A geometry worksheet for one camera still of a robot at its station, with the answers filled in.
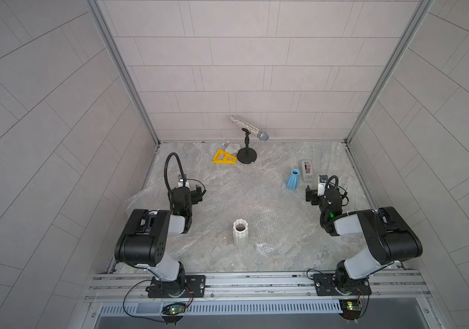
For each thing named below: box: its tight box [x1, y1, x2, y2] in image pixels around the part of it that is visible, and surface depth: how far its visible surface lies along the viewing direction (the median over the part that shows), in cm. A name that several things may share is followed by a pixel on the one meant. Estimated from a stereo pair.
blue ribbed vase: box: [286, 167, 301, 190], surface depth 93 cm
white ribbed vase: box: [233, 217, 249, 251], surface depth 71 cm
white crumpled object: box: [221, 140, 241, 155], surface depth 114 cm
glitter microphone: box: [230, 115, 270, 142], surface depth 95 cm
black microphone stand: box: [236, 128, 258, 164], surface depth 111 cm
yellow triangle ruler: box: [211, 148, 238, 164], surface depth 111 cm
